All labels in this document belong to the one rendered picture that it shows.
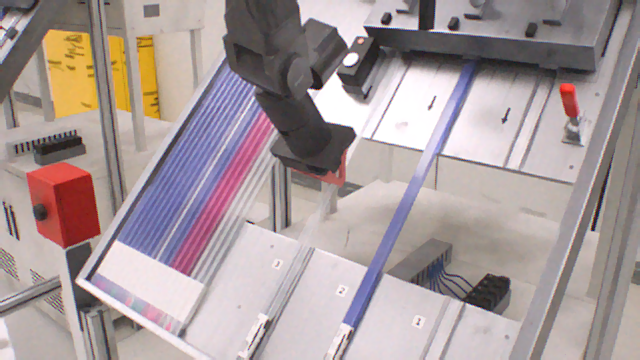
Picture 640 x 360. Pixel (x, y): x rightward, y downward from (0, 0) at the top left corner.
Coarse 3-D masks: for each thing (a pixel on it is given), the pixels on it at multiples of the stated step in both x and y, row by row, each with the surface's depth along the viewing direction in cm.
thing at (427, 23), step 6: (420, 0) 70; (426, 0) 70; (432, 0) 70; (420, 6) 71; (426, 6) 70; (432, 6) 71; (420, 12) 71; (426, 12) 70; (432, 12) 71; (420, 18) 71; (426, 18) 71; (432, 18) 71; (420, 24) 71; (426, 24) 71; (432, 24) 72; (420, 30) 72; (426, 30) 71
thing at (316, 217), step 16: (400, 64) 85; (384, 80) 84; (384, 96) 84; (368, 112) 82; (368, 128) 82; (352, 144) 81; (352, 160) 80; (336, 176) 79; (336, 192) 79; (320, 208) 77; (304, 240) 76; (288, 272) 74; (272, 288) 74; (272, 304) 73
